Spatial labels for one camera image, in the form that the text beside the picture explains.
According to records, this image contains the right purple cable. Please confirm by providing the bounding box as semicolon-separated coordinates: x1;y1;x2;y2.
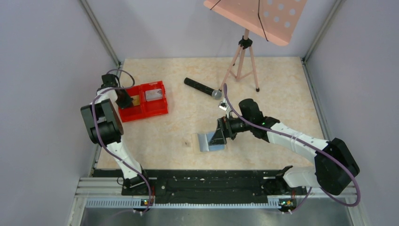
222;83;361;214

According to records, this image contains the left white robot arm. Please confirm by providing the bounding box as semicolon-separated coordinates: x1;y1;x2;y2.
80;73;149;193

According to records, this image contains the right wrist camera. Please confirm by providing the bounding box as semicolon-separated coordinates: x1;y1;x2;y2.
218;99;229;111

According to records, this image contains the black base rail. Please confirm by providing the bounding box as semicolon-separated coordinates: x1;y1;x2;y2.
93;168;307;207

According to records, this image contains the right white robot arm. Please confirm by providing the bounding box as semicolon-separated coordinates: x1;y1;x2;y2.
208;98;360;195

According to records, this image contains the black handheld microphone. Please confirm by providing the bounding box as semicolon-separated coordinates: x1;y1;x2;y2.
184;77;222;100

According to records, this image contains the pink music stand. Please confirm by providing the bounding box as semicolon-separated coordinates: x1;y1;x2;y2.
204;0;307;92

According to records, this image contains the red plastic bin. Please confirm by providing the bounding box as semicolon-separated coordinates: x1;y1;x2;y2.
118;81;168;122

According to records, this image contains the silver card in bin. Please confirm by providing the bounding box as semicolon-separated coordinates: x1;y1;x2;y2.
144;89;163;102

